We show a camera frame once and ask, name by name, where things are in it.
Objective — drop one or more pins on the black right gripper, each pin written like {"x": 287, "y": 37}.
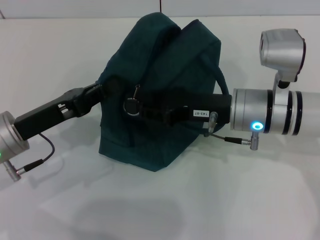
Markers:
{"x": 212, "y": 106}

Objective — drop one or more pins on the dark teal insulated lunch bag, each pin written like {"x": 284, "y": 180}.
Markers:
{"x": 170, "y": 62}

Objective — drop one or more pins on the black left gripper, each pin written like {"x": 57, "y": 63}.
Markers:
{"x": 50, "y": 112}

